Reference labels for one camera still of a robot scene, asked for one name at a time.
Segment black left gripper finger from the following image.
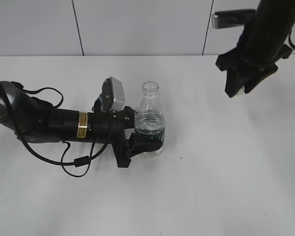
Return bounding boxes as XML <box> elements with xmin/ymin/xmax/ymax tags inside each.
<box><xmin>122</xmin><ymin>106</ymin><xmax>135</xmax><ymax>129</ymax></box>
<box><xmin>127</xmin><ymin>133</ymin><xmax>163</xmax><ymax>158</ymax></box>

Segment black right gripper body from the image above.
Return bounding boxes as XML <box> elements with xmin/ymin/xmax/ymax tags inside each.
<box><xmin>215</xmin><ymin>47</ymin><xmax>278</xmax><ymax>75</ymax></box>

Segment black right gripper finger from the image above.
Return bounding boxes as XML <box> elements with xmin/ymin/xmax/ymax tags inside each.
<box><xmin>244</xmin><ymin>70</ymin><xmax>270</xmax><ymax>94</ymax></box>
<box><xmin>225</xmin><ymin>68</ymin><xmax>248</xmax><ymax>98</ymax></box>

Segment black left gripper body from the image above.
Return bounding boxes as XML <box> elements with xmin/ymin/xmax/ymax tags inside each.
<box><xmin>88</xmin><ymin>99</ymin><xmax>131</xmax><ymax>168</ymax></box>

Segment white green bottle cap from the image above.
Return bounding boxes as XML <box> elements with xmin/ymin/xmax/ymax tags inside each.
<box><xmin>234</xmin><ymin>86</ymin><xmax>245</xmax><ymax>98</ymax></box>

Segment clear cestbon water bottle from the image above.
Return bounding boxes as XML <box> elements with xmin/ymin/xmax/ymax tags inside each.
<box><xmin>135</xmin><ymin>81</ymin><xmax>166</xmax><ymax>158</ymax></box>

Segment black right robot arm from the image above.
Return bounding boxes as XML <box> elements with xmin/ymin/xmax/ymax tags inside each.
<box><xmin>211</xmin><ymin>0</ymin><xmax>295</xmax><ymax>97</ymax></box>

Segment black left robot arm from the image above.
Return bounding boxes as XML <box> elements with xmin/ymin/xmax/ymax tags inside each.
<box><xmin>0</xmin><ymin>77</ymin><xmax>162</xmax><ymax>168</ymax></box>

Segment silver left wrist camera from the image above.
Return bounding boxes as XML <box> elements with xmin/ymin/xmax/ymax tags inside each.
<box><xmin>99</xmin><ymin>76</ymin><xmax>125</xmax><ymax>112</ymax></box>

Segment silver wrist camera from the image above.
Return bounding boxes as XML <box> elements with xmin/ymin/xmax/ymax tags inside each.
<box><xmin>99</xmin><ymin>76</ymin><xmax>125</xmax><ymax>112</ymax></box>
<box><xmin>211</xmin><ymin>9</ymin><xmax>256</xmax><ymax>29</ymax></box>

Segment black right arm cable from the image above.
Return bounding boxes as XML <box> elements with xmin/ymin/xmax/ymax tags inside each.
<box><xmin>277</xmin><ymin>9</ymin><xmax>295</xmax><ymax>59</ymax></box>

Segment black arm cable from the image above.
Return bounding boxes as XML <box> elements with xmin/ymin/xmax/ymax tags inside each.
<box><xmin>0</xmin><ymin>72</ymin><xmax>113</xmax><ymax>177</ymax></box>
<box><xmin>277</xmin><ymin>9</ymin><xmax>295</xmax><ymax>59</ymax></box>

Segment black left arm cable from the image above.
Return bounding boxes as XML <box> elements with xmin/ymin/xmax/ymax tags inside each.
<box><xmin>0</xmin><ymin>72</ymin><xmax>113</xmax><ymax>177</ymax></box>

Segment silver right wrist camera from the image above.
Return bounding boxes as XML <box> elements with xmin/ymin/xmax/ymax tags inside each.
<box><xmin>211</xmin><ymin>9</ymin><xmax>256</xmax><ymax>29</ymax></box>

